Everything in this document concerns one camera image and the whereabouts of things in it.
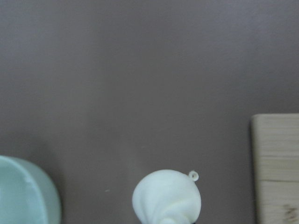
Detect bamboo cutting board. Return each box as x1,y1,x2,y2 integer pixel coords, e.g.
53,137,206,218
251,113,299,224

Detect white steamed bun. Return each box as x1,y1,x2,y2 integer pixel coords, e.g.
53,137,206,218
132,169,201,224

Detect mint green bowl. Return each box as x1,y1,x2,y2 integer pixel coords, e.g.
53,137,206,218
0,156,62,224

